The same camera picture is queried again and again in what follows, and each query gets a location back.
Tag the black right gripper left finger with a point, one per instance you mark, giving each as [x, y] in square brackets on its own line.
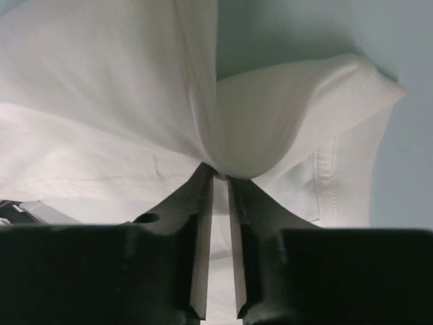
[168, 278]

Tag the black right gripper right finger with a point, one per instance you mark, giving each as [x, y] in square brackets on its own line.
[256, 221]

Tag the white t shirt with print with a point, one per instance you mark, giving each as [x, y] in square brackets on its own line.
[108, 107]

